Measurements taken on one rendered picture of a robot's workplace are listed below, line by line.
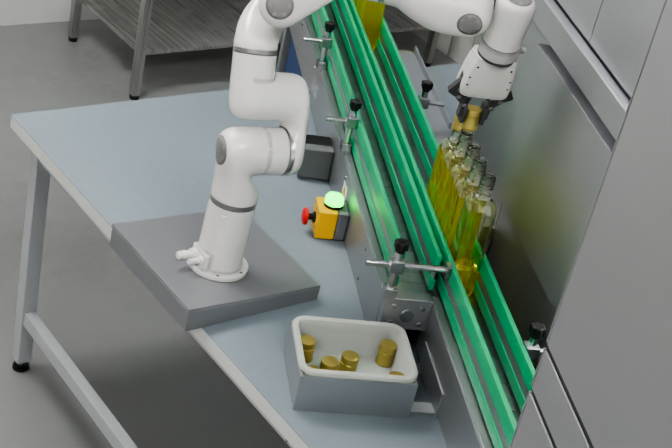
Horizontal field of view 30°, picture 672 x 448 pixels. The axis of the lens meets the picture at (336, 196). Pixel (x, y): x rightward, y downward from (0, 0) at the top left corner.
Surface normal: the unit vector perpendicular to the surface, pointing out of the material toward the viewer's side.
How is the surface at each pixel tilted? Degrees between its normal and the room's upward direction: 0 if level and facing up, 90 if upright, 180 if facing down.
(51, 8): 90
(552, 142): 90
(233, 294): 3
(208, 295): 3
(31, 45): 0
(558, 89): 90
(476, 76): 104
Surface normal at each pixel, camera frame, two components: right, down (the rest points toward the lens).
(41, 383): 0.20, -0.86
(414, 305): 0.13, 0.51
